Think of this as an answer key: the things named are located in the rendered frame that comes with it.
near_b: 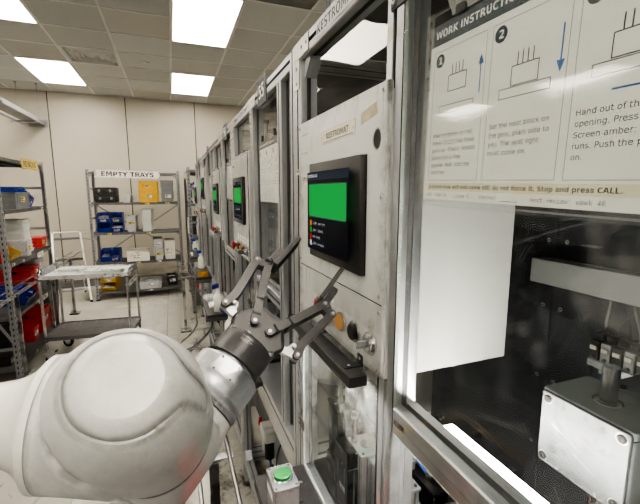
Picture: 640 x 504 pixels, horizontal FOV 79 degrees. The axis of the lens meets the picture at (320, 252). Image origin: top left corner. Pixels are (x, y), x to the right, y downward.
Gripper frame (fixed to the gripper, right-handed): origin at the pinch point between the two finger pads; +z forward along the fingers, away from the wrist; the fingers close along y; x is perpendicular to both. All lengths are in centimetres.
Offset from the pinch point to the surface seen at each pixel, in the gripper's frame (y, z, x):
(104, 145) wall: 456, 302, 497
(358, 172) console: 2.5, 13.4, -10.4
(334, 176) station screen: 6.4, 16.0, -4.4
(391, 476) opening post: -30.5, -14.5, 14.6
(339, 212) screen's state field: 1.8, 11.5, -2.2
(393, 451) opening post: -28.2, -12.0, 11.7
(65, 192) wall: 456, 214, 551
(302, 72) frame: 31, 46, 1
